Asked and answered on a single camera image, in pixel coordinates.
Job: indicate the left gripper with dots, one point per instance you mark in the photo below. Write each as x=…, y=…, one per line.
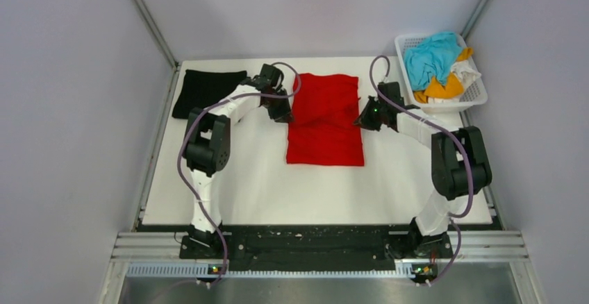
x=283, y=114

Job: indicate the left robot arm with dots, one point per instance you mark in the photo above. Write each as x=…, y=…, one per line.
x=206, y=147

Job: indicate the orange t shirt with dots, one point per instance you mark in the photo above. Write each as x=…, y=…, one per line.
x=466, y=54

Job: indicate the folded black t shirt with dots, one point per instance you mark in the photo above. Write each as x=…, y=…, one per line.
x=201, y=89

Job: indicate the aluminium frame rail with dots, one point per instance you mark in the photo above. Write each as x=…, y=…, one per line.
x=157, y=255

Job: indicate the light blue t shirt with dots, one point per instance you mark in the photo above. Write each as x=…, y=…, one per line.
x=431, y=58

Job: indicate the red t shirt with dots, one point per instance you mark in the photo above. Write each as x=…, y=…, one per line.
x=323, y=131

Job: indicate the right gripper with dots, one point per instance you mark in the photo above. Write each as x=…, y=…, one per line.
x=364, y=121

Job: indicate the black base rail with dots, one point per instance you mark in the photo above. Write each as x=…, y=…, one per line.
x=315, y=248

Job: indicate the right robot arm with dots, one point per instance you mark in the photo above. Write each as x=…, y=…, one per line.
x=459, y=166

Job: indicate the white t shirt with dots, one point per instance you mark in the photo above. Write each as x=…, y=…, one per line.
x=461, y=77

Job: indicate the white plastic laundry basket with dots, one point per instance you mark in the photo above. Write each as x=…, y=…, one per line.
x=475, y=95

